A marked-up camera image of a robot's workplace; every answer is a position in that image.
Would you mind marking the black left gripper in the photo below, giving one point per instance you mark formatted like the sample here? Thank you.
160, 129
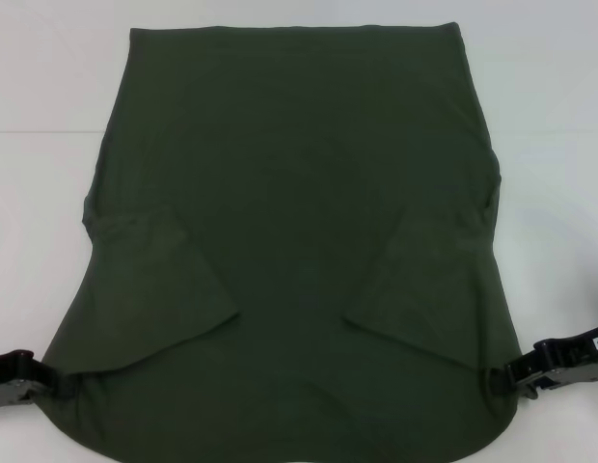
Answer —
7, 381

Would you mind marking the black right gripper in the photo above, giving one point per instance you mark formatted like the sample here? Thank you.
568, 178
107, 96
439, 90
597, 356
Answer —
574, 362

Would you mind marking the dark green t-shirt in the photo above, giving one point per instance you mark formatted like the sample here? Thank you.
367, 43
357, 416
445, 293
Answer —
289, 217

